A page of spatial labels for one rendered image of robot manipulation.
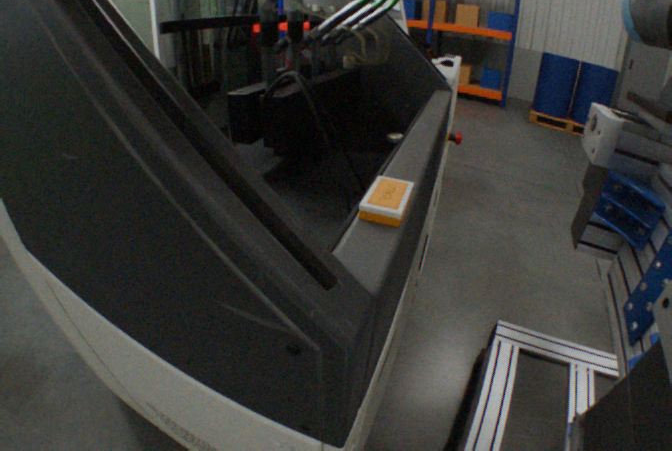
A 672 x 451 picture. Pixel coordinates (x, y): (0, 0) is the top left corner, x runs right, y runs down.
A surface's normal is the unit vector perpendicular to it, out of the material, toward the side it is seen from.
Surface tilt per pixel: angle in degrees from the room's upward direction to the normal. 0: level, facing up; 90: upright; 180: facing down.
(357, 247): 0
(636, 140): 90
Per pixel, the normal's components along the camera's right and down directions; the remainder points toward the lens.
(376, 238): 0.02, -0.86
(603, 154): -0.49, 0.43
